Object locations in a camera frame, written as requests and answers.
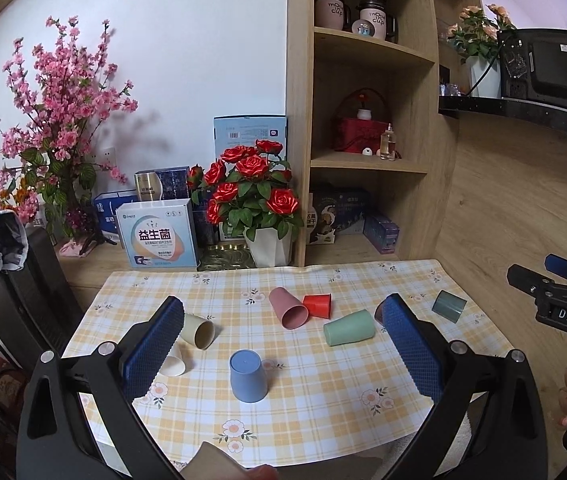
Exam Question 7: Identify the small snow globe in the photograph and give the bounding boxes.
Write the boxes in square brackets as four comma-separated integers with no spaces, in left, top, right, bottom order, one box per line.
[351,18,376,38]

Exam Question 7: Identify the blue box behind probiotic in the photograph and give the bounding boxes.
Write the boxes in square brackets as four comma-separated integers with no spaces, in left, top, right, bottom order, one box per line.
[92,190,138,244]

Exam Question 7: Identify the pink plastic cup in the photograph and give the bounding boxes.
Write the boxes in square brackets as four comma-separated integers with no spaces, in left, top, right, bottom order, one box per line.
[269,287,309,330]

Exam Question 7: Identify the dark blue box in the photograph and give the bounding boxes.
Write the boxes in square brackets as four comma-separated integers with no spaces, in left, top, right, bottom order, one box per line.
[334,192,367,235]

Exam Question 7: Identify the black chair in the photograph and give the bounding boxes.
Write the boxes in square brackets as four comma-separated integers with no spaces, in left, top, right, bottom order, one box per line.
[0,228,84,372]

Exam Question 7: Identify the blue plastic cup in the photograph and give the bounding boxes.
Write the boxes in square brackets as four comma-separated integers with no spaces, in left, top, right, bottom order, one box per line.
[229,349,268,403]

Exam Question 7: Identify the purple small box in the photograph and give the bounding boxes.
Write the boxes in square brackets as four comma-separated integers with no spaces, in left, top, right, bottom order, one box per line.
[363,214,399,254]

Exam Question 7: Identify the silver metal tin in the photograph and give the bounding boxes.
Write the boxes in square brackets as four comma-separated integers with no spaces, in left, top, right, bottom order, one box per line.
[134,170,163,202]

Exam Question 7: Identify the green plastic cup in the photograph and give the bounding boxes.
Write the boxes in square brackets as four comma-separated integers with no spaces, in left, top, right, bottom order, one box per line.
[323,310,376,347]

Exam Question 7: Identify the person left hand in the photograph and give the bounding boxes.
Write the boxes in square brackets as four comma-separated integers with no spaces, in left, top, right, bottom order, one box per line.
[180,442,279,480]

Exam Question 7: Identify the pink mug left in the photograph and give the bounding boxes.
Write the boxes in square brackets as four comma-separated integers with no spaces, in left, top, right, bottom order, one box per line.
[315,0,346,30]

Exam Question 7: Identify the peach flower potted plant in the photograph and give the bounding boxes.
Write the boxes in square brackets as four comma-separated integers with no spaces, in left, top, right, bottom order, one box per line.
[447,3,515,99]

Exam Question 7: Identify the white faceted flower pot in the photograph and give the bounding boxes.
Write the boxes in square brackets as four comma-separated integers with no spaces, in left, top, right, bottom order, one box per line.
[244,228,292,268]

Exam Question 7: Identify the pink mug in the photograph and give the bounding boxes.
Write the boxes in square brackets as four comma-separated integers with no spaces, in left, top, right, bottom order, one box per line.
[358,0,398,42]
[315,0,346,30]

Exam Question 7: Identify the green gold ornate tray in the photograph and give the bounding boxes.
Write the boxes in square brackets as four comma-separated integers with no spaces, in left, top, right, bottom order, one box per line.
[198,242,255,272]

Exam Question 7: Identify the black computer case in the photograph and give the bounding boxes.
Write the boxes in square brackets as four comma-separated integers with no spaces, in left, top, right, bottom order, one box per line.
[498,28,567,109]

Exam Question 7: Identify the white probiotic box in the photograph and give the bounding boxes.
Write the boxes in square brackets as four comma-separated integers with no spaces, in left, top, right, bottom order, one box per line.
[116,198,198,270]

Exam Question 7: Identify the dark teal transparent cup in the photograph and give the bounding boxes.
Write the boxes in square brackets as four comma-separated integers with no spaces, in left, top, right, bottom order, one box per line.
[432,290,467,323]

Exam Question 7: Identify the yellow plaid floral tablecloth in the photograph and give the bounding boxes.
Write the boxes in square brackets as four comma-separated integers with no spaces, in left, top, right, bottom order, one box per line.
[66,260,510,467]

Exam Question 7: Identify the pink mug right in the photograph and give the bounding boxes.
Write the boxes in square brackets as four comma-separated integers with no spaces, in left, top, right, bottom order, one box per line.
[358,0,398,42]

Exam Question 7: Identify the small perfume bottle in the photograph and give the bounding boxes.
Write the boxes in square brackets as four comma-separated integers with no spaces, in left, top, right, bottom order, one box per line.
[379,124,396,160]

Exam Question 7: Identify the red gift basket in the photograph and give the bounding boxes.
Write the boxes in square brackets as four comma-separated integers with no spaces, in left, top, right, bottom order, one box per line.
[332,87,393,154]

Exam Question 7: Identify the red rose bouquet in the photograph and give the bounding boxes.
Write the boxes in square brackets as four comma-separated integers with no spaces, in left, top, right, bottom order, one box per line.
[187,140,303,242]

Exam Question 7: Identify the pink blossom branch arrangement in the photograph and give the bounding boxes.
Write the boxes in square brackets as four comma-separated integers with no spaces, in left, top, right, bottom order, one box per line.
[0,16,138,240]

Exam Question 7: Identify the red plastic cup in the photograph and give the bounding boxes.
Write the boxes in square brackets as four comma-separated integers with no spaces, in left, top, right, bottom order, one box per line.
[302,294,332,320]

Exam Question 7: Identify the white plastic cup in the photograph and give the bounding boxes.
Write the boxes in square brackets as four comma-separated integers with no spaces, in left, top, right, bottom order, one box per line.
[160,342,187,377]

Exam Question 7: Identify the wooden shelf unit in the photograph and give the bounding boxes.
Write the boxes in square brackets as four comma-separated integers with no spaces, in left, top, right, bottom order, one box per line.
[285,0,456,260]

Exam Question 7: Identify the black and white biscuit box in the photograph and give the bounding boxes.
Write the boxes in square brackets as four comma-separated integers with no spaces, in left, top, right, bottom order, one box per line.
[307,193,337,245]

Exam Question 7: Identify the brown transparent cup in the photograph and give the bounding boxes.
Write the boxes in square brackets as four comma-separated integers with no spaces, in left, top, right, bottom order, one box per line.
[373,304,383,325]

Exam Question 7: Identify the beige plastic cup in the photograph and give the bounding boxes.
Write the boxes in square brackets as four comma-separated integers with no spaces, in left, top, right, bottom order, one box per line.
[179,313,215,350]

